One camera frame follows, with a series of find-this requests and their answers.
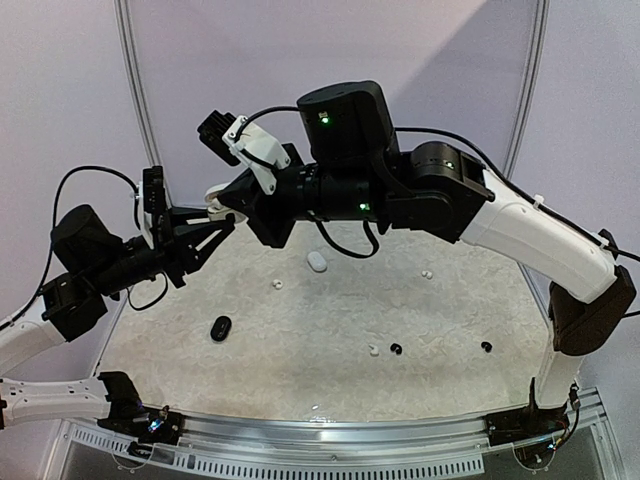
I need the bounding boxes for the right aluminium frame post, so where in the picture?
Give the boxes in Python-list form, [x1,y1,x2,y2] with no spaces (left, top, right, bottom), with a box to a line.
[502,0,549,179]

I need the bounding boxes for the aluminium front rail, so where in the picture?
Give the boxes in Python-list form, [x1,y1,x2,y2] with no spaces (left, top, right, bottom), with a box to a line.
[59,387,609,476]

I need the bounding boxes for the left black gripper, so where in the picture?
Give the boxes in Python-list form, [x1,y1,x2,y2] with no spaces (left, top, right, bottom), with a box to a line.
[89,205,234,296]

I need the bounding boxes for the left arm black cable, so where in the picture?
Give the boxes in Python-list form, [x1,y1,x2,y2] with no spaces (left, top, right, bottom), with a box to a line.
[0,167,169,331]

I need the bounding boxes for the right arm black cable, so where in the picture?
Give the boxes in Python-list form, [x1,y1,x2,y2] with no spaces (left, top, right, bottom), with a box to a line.
[239,104,640,261]

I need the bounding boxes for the black earbud centre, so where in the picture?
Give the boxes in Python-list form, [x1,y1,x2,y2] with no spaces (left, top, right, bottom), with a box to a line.
[390,343,403,355]

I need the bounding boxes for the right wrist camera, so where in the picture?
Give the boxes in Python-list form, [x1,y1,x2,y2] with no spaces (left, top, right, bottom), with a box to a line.
[197,110,291,195]

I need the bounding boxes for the aluminium frame post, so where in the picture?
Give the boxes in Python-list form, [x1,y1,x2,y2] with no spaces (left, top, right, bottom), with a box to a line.
[113,0,166,171]
[502,0,549,179]

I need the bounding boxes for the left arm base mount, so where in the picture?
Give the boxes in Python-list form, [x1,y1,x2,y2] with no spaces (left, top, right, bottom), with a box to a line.
[97,371,185,445]

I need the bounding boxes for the white earbud charging case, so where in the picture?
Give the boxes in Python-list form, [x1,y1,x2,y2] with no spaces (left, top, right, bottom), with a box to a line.
[204,182,246,224]

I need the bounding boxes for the small white oval case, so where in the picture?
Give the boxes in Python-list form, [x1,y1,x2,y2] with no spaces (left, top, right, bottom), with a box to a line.
[307,251,328,273]

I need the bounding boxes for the left aluminium frame post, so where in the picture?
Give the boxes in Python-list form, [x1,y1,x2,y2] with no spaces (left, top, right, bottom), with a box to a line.
[113,0,166,171]

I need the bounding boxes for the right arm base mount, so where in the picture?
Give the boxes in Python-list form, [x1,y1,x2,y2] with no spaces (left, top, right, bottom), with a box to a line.
[483,378,581,450]

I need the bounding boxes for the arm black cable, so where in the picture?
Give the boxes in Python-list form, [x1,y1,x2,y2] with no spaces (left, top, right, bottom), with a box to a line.
[239,104,640,261]
[0,167,169,331]

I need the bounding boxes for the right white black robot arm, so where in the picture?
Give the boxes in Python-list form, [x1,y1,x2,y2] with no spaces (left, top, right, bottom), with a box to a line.
[199,80,636,436]

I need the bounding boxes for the black oval charging case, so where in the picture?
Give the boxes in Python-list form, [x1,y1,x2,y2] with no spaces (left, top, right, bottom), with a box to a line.
[210,316,232,343]

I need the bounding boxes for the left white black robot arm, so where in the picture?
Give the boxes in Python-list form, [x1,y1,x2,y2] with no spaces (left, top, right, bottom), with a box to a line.
[1,205,236,435]

